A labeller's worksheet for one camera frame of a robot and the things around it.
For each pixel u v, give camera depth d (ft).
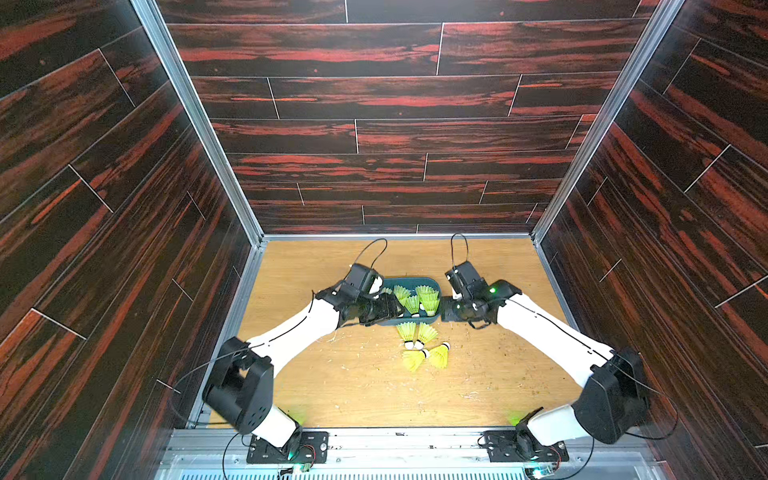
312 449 2.32
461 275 2.10
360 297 2.26
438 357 2.89
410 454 2.39
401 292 3.23
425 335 2.96
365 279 2.19
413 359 2.84
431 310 3.06
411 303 3.15
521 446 2.15
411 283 3.31
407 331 3.01
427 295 3.10
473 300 1.98
